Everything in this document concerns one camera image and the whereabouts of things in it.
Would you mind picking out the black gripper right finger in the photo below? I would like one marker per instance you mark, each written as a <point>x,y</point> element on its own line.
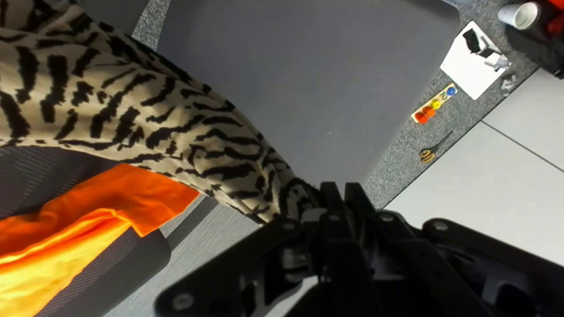
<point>451,271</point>

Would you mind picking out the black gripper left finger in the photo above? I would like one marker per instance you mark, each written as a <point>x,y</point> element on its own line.
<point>264,271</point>

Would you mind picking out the tiger print clothing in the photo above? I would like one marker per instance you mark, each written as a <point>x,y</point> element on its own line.
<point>72,82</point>

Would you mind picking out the grey mesh office chair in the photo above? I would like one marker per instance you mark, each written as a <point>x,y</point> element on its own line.
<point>327,82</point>

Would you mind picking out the colourful paint palette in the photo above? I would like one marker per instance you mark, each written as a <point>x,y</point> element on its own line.
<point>429,110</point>

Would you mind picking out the orange cloth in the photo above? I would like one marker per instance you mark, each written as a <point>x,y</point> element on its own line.
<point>43,253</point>

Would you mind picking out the white paper sheet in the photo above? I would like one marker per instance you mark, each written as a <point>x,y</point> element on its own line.
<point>475,63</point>

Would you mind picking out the orange handled scissors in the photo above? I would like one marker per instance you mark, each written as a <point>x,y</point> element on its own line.
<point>429,154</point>

